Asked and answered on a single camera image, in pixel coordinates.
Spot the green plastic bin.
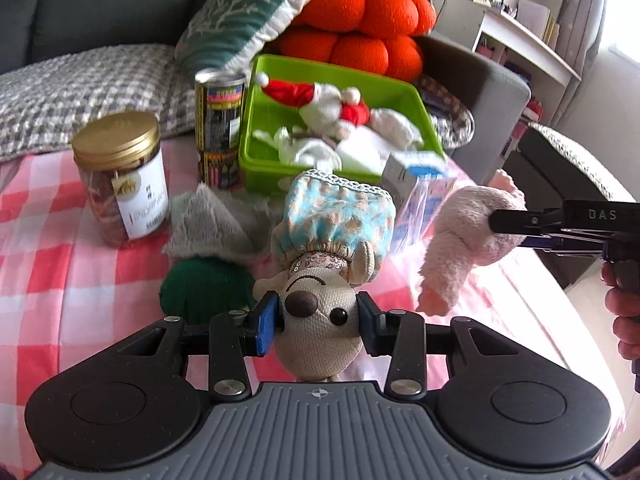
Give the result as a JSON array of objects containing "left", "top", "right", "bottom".
[{"left": 238, "top": 54, "right": 446, "bottom": 196}]

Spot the person's right hand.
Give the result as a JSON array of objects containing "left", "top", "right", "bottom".
[{"left": 601, "top": 261, "right": 640, "bottom": 361}]

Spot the dark drink can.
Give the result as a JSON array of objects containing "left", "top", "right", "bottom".
[{"left": 194, "top": 67, "right": 247, "bottom": 191}]

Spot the white glove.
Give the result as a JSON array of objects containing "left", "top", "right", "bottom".
[{"left": 254, "top": 127, "right": 343, "bottom": 171}]

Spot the pink fuzzy plush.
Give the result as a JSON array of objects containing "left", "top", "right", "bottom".
[{"left": 416, "top": 169, "right": 527, "bottom": 317}]

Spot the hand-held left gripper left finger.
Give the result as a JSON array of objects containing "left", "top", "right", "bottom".
[{"left": 115, "top": 292, "right": 279, "bottom": 397}]

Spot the white shelf unit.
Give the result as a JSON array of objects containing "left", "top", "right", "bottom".
[{"left": 435, "top": 0, "right": 586, "bottom": 126}]

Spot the dark grey ottoman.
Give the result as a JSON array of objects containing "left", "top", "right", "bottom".
[{"left": 517, "top": 122, "right": 638, "bottom": 288}]

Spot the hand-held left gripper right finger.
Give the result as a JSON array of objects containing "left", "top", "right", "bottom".
[{"left": 356, "top": 291, "right": 526, "bottom": 396}]

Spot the orange pumpkin cushion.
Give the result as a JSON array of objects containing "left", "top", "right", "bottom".
[{"left": 277, "top": 0, "right": 437, "bottom": 83}]

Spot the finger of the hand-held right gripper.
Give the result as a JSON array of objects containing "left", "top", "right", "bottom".
[
  {"left": 490, "top": 207, "right": 566, "bottom": 236},
  {"left": 520, "top": 234, "right": 606, "bottom": 257}
]

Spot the teal coral print pillow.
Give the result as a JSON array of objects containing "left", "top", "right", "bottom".
[{"left": 175, "top": 0, "right": 348, "bottom": 81}]

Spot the blue and white milk carton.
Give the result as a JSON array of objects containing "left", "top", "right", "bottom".
[{"left": 381, "top": 151, "right": 457, "bottom": 253}]

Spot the grey sofa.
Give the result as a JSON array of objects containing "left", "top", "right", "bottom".
[{"left": 0, "top": 0, "right": 532, "bottom": 186}]

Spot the grey patterned curtain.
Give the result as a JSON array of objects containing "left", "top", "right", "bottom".
[{"left": 555, "top": 0, "right": 608, "bottom": 126}]

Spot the dark plaid cloth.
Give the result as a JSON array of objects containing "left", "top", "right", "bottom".
[{"left": 417, "top": 74, "right": 476, "bottom": 150}]

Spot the green knitted pad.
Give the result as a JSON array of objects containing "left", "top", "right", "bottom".
[{"left": 160, "top": 256, "right": 258, "bottom": 328}]

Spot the white cloth bundle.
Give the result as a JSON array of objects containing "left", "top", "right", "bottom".
[{"left": 370, "top": 107, "right": 423, "bottom": 151}]

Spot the mouse doll with blue bonnet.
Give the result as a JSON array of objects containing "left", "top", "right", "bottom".
[{"left": 252, "top": 170, "right": 398, "bottom": 381}]

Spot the white tissue pack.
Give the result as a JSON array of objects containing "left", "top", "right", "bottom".
[{"left": 337, "top": 127, "right": 398, "bottom": 178}]

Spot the pink checkered tablecloth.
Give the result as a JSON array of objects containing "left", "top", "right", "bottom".
[{"left": 0, "top": 135, "right": 626, "bottom": 480}]

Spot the santa plush toy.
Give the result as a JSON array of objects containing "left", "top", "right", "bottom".
[{"left": 255, "top": 72, "right": 372, "bottom": 141}]

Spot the grey rag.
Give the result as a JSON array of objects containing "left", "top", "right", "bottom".
[{"left": 162, "top": 184, "right": 281, "bottom": 263}]

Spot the clear jar with gold lid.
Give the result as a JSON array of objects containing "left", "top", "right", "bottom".
[{"left": 71, "top": 111, "right": 168, "bottom": 247}]

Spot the grey checkered cushion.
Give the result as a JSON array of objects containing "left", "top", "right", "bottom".
[{"left": 0, "top": 44, "right": 198, "bottom": 163}]

